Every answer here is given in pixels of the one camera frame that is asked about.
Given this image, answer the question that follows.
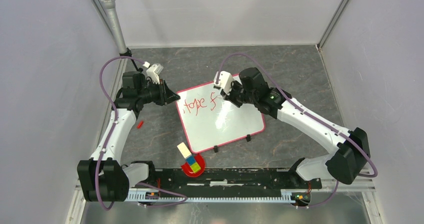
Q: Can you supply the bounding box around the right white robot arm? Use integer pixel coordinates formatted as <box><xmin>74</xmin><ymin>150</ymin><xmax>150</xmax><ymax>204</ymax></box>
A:
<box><xmin>213</xmin><ymin>67</ymin><xmax>371</xmax><ymax>188</ymax></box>

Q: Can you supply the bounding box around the pink framed whiteboard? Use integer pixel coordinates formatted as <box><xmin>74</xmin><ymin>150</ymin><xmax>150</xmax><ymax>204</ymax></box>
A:
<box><xmin>176</xmin><ymin>82</ymin><xmax>266</xmax><ymax>153</ymax></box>

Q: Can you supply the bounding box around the silver microphone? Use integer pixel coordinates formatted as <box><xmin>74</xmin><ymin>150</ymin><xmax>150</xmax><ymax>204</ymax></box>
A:
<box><xmin>100</xmin><ymin>0</ymin><xmax>127</xmax><ymax>54</ymax></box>

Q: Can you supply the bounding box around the purple cable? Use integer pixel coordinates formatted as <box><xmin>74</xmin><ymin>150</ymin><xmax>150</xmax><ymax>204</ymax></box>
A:
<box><xmin>95</xmin><ymin>56</ymin><xmax>188</xmax><ymax>211</ymax></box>
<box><xmin>215</xmin><ymin>53</ymin><xmax>379</xmax><ymax>209</ymax></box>

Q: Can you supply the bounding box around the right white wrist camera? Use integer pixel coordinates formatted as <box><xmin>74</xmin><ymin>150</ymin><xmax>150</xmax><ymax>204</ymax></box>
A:
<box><xmin>213</xmin><ymin>71</ymin><xmax>234</xmax><ymax>95</ymax></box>

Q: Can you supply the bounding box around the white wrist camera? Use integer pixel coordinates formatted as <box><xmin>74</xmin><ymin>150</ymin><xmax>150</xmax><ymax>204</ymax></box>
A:
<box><xmin>213</xmin><ymin>71</ymin><xmax>234</xmax><ymax>95</ymax></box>
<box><xmin>146</xmin><ymin>64</ymin><xmax>164</xmax><ymax>84</ymax></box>

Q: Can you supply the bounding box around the green toy brick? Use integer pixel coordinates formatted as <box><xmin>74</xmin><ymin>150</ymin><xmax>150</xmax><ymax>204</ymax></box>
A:
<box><xmin>190</xmin><ymin>162</ymin><xmax>202</xmax><ymax>173</ymax></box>

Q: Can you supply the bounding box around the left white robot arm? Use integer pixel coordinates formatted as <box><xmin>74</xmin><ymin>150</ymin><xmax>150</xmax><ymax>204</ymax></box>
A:
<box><xmin>77</xmin><ymin>71</ymin><xmax>180</xmax><ymax>202</ymax></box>

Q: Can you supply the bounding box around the red curved toy base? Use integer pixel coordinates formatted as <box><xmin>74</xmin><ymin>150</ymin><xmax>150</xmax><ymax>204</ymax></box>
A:
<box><xmin>181</xmin><ymin>154</ymin><xmax>206</xmax><ymax>177</ymax></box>

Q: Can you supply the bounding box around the blue toy brick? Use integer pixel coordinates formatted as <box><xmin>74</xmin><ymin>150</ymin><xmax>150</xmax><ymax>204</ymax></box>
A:
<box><xmin>186</xmin><ymin>155</ymin><xmax>196</xmax><ymax>166</ymax></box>

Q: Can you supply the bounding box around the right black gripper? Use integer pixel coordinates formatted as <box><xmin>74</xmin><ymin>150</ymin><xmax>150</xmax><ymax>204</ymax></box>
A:
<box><xmin>220</xmin><ymin>79</ymin><xmax>257</xmax><ymax>108</ymax></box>

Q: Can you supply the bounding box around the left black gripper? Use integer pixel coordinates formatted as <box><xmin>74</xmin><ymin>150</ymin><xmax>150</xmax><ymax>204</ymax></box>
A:
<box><xmin>137</xmin><ymin>79</ymin><xmax>181</xmax><ymax>106</ymax></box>

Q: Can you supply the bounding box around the white toy brick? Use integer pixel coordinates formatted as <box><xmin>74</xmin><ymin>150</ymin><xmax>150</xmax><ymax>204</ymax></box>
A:
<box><xmin>177</xmin><ymin>142</ymin><xmax>192</xmax><ymax>159</ymax></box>

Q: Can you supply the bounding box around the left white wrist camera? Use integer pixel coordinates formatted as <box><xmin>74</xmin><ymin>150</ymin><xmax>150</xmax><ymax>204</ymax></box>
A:
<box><xmin>146</xmin><ymin>64</ymin><xmax>164</xmax><ymax>84</ymax></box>

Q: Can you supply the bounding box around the red marker cap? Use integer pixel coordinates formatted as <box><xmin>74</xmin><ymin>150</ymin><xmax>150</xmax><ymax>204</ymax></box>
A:
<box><xmin>137</xmin><ymin>121</ymin><xmax>144</xmax><ymax>129</ymax></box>

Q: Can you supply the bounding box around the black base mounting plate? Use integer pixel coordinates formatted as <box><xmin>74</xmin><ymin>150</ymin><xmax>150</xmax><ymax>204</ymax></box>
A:
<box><xmin>144</xmin><ymin>168</ymin><xmax>322</xmax><ymax>198</ymax></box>

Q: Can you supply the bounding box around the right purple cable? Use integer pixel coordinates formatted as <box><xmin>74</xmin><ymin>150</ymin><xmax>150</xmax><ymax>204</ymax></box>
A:
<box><xmin>215</xmin><ymin>53</ymin><xmax>379</xmax><ymax>209</ymax></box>

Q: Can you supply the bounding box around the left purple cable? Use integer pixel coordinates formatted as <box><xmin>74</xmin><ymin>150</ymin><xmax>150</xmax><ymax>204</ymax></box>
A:
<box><xmin>95</xmin><ymin>56</ymin><xmax>188</xmax><ymax>211</ymax></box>

